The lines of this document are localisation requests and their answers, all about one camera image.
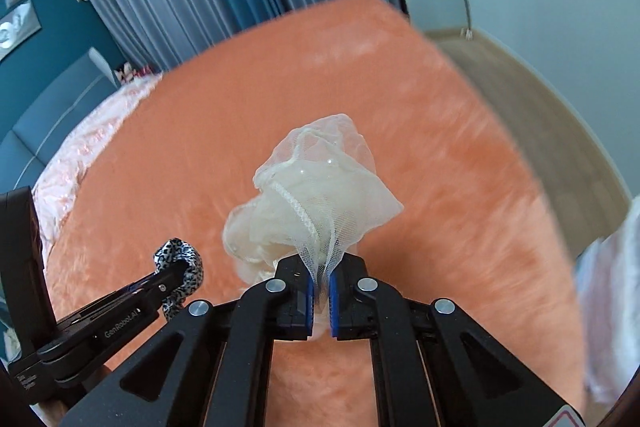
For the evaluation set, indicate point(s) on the silver framed wall picture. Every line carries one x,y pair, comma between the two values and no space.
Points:
17,29

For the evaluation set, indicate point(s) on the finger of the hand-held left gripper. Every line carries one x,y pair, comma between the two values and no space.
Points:
150,283

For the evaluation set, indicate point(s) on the blue upholstered headboard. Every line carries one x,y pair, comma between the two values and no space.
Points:
55,107

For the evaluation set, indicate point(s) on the small plush toy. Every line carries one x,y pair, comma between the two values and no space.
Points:
131,72

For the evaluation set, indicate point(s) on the white plastic bag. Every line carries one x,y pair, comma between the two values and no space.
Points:
610,297

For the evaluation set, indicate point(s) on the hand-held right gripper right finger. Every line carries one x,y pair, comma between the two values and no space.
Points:
336,307

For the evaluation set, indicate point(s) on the beige mesh tulle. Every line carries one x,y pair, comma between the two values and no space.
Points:
310,192

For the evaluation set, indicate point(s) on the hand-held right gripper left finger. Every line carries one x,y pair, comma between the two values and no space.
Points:
307,302

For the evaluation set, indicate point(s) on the orange plush blanket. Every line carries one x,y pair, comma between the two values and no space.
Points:
450,157

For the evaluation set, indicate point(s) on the black and white patterned scrunchie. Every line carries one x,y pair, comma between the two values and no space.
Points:
187,267

